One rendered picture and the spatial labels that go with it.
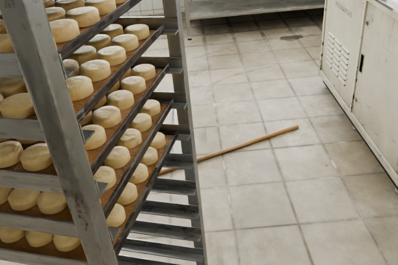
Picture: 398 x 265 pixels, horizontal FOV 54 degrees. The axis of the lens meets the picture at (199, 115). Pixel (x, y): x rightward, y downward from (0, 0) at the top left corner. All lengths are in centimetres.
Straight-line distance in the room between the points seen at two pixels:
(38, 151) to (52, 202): 9
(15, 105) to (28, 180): 11
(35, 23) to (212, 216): 163
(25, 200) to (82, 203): 20
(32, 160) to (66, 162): 14
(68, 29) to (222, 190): 162
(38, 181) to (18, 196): 13
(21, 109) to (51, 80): 15
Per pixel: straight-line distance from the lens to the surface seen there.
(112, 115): 69
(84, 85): 60
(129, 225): 74
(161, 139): 92
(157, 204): 116
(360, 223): 198
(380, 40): 212
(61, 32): 57
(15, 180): 62
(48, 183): 59
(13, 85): 66
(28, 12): 42
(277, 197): 204
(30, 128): 54
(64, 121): 46
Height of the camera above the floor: 140
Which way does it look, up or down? 31 degrees down
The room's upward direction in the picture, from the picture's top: 5 degrees counter-clockwise
